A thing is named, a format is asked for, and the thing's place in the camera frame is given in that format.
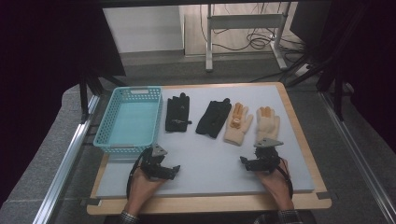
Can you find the plain black glove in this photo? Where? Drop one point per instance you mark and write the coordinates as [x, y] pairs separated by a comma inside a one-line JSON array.
[[214, 118]]

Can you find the white power strip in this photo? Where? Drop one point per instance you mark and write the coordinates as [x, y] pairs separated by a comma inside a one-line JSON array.
[[302, 71]]

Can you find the white cabinet panel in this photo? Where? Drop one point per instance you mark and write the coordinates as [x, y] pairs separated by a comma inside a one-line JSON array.
[[140, 28]]

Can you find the cream glove with orange fingertips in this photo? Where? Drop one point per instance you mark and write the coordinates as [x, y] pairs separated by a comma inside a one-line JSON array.
[[267, 124]]

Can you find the person's left hand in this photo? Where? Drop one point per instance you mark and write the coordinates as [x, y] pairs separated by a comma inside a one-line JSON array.
[[141, 189]]

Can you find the black curtain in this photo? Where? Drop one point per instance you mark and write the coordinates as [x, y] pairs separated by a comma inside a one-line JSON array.
[[37, 77], [379, 62]]

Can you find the person's right hand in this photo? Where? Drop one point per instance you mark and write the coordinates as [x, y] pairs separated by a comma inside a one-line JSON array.
[[277, 186]]

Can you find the aluminium rail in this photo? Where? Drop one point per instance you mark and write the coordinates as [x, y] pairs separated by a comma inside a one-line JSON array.
[[62, 174], [358, 158]]

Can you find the white desk frame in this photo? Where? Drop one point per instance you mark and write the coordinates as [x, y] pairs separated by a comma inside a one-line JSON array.
[[243, 21]]

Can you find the grey foam mat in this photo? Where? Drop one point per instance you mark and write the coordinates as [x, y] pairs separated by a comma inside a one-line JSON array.
[[202, 155]]

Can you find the teal plastic basket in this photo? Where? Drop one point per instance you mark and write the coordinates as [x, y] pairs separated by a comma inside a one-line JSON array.
[[134, 121]]

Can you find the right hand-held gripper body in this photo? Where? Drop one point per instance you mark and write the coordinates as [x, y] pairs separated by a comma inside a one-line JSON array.
[[264, 158]]

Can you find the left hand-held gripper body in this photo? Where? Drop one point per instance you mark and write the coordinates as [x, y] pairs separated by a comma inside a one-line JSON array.
[[154, 165]]

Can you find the black metal stand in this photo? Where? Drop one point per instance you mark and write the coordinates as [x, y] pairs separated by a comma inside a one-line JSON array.
[[337, 99], [83, 99]]

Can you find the black glove with metal clip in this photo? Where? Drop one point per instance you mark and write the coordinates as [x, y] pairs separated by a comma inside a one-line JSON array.
[[177, 112]]

